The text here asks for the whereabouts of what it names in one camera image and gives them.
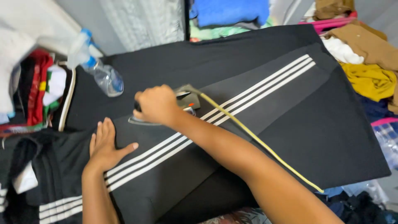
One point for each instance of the white lace curtain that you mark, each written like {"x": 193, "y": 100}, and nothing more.
{"x": 143, "y": 21}

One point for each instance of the person's floral clothing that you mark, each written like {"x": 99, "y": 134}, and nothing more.
{"x": 236, "y": 217}

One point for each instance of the white cloth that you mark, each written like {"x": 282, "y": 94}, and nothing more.
{"x": 28, "y": 40}

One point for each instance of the pile of colourful folded clothes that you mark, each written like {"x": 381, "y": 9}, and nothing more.
{"x": 37, "y": 93}

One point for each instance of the person's left hand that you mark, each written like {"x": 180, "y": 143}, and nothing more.
{"x": 104, "y": 149}

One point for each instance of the clear plastic spray bottle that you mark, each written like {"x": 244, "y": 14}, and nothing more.
{"x": 104, "y": 76}

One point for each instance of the heap of dark clothes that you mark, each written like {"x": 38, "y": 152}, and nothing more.
{"x": 360, "y": 205}

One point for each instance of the person's right hand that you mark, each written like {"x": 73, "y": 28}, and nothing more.
{"x": 157, "y": 104}

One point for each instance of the heap of brown yellow clothes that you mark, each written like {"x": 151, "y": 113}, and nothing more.
{"x": 370, "y": 62}

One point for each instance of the stack of blue green clothes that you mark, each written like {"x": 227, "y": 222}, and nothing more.
{"x": 228, "y": 18}

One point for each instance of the clear plastic bag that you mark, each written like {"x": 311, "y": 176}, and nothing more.
{"x": 387, "y": 141}

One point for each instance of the person's right fingers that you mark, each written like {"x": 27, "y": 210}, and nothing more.
{"x": 140, "y": 104}

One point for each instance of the black white-striped track pants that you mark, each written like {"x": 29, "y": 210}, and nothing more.
{"x": 174, "y": 149}

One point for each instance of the grey electric iron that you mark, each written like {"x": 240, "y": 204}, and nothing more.
{"x": 183, "y": 104}

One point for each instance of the pink plastic basket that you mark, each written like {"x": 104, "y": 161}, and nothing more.
{"x": 329, "y": 23}

